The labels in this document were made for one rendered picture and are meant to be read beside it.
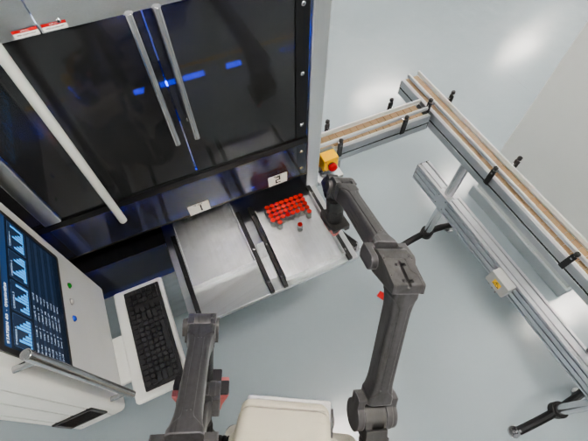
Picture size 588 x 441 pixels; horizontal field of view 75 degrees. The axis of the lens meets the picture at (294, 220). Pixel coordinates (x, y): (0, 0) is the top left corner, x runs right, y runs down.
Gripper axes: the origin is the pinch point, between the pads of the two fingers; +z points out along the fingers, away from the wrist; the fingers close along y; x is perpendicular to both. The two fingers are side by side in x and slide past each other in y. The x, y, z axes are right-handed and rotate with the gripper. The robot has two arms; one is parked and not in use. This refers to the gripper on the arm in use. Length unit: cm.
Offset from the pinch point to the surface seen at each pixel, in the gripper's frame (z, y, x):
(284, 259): 18.3, 9.9, 17.6
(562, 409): 104, -78, -85
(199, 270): 16, 19, 51
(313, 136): -16.8, 34.0, -8.6
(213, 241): 15, 30, 41
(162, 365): 25, -8, 74
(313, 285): 104, 38, -5
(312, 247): 18.5, 10.3, 4.8
